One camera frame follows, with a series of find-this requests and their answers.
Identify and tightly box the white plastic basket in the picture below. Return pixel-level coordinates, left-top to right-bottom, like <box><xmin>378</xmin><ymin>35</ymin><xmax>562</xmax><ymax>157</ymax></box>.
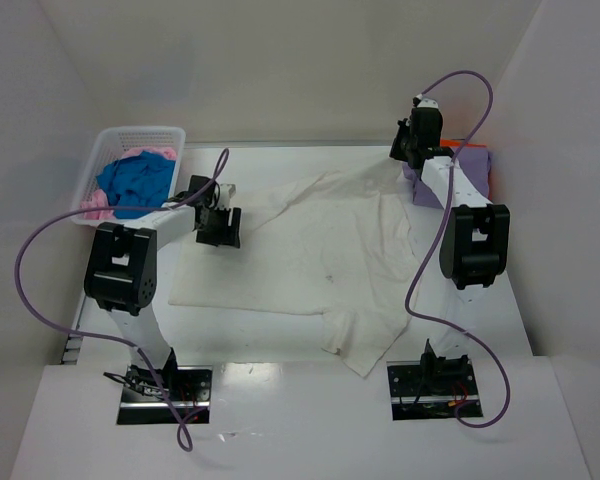
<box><xmin>71</xmin><ymin>126</ymin><xmax>186</xmax><ymax>226</ymax></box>

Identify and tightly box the folded orange t shirt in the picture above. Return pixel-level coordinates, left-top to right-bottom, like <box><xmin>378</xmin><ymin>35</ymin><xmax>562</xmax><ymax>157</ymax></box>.
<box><xmin>440</xmin><ymin>139</ymin><xmax>487</xmax><ymax>149</ymax></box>

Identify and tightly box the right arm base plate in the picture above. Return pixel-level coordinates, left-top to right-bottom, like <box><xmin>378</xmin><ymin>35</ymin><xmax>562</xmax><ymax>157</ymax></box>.
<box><xmin>387</xmin><ymin>359</ymin><xmax>483</xmax><ymax>421</ymax></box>

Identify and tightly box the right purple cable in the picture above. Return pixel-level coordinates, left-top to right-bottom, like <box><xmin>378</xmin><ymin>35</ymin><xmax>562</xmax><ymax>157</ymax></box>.
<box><xmin>403</xmin><ymin>70</ymin><xmax>511</xmax><ymax>429</ymax></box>

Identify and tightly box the white t shirt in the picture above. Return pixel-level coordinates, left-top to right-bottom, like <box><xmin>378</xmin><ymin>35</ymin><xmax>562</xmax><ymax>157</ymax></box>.
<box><xmin>169</xmin><ymin>159</ymin><xmax>419</xmax><ymax>376</ymax></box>

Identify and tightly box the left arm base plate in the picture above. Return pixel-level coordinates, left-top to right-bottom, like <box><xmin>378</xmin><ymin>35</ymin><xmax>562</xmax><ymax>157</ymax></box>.
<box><xmin>117</xmin><ymin>364</ymin><xmax>215</xmax><ymax>426</ymax></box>

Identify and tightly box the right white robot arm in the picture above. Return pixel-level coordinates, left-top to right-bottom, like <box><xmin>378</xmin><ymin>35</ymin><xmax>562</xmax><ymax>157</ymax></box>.
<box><xmin>390</xmin><ymin>94</ymin><xmax>510</xmax><ymax>336</ymax></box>

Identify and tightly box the folded purple t shirt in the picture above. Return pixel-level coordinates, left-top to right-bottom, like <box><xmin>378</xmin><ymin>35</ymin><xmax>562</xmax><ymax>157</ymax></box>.
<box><xmin>402</xmin><ymin>144</ymin><xmax>491</xmax><ymax>209</ymax></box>

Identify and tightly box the blue t shirt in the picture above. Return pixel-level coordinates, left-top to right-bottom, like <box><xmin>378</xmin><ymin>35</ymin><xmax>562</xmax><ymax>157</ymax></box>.
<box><xmin>95</xmin><ymin>152</ymin><xmax>177</xmax><ymax>220</ymax></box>

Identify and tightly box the pink t shirt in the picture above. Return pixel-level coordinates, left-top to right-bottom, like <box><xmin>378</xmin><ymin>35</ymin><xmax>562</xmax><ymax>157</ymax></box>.
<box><xmin>79</xmin><ymin>144</ymin><xmax>179</xmax><ymax>222</ymax></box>

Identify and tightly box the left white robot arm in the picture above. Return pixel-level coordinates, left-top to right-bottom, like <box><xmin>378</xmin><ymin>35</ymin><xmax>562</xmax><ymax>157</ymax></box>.
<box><xmin>84</xmin><ymin>175</ymin><xmax>241</xmax><ymax>389</ymax></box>

